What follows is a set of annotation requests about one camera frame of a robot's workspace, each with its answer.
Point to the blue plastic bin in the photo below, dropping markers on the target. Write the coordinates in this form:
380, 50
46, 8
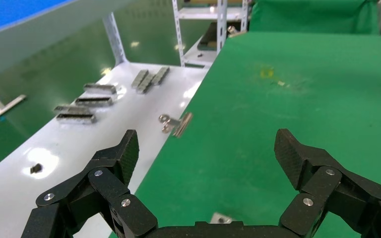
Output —
6, 13

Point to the small black part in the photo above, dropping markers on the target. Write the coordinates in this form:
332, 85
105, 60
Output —
36, 168

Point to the small white scrap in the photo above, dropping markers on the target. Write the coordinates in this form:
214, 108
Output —
281, 83

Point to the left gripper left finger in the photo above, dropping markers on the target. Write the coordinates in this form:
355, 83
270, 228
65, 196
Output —
111, 190

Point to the grey metal floor bar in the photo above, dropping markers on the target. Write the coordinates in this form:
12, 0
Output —
3, 111

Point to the metal bracket with raised walls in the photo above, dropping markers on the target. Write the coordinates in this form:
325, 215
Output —
221, 218

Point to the perforated angle iron rack leg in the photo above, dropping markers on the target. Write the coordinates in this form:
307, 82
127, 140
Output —
115, 42

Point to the grey connector strips right group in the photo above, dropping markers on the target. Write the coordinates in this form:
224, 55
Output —
146, 84

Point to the white perforated background rack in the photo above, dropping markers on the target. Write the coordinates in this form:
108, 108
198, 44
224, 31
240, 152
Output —
221, 19

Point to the black flat tray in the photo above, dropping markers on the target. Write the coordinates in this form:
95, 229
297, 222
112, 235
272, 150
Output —
208, 37

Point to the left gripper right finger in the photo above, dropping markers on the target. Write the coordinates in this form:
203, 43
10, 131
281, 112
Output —
325, 190

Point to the green fabric backdrop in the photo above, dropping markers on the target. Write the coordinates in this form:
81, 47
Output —
308, 16

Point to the green table cloth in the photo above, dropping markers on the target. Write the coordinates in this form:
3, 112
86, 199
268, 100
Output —
259, 131

